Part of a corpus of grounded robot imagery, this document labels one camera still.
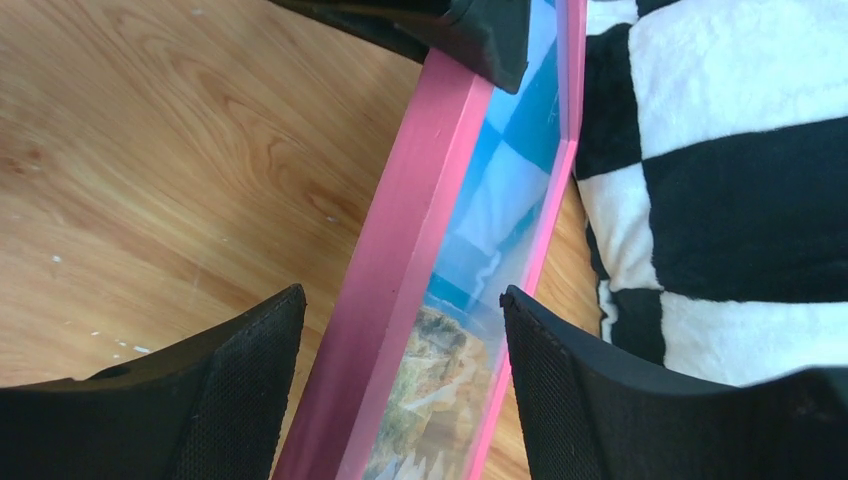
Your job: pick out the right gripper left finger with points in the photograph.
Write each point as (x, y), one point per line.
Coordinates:
(208, 407)

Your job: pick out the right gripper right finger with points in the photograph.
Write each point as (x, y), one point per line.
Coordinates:
(589, 410)

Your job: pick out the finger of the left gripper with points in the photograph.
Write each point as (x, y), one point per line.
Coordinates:
(489, 37)

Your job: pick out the pink picture frame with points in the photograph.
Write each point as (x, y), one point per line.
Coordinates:
(339, 415)

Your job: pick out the beach landscape photo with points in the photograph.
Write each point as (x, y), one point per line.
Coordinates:
(445, 385)

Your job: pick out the black white checkered pillow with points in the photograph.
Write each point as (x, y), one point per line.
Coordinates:
(712, 165)

